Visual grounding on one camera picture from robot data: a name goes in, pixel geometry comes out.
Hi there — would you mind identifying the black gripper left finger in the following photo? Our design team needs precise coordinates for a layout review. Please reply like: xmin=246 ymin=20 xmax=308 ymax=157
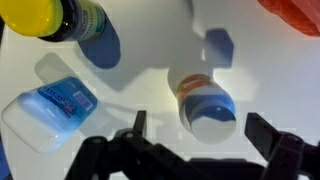
xmin=64 ymin=110 xmax=202 ymax=180

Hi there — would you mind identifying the white bottle with orange label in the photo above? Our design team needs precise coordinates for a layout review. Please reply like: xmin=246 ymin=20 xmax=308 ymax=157
xmin=167 ymin=65 xmax=238 ymax=145

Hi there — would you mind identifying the orange plastic bag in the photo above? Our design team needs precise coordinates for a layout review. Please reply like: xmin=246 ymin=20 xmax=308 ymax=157
xmin=257 ymin=0 xmax=320 ymax=38

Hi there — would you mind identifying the flat white bottle blue label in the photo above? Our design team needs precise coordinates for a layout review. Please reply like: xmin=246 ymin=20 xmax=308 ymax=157
xmin=1 ymin=76 xmax=100 ymax=155

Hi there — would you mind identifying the dark bottle with yellow cap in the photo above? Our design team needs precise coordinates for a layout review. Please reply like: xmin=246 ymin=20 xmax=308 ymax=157
xmin=0 ymin=0 xmax=108 ymax=43

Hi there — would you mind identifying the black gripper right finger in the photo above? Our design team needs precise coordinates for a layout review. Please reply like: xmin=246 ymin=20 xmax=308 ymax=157
xmin=244 ymin=112 xmax=320 ymax=180

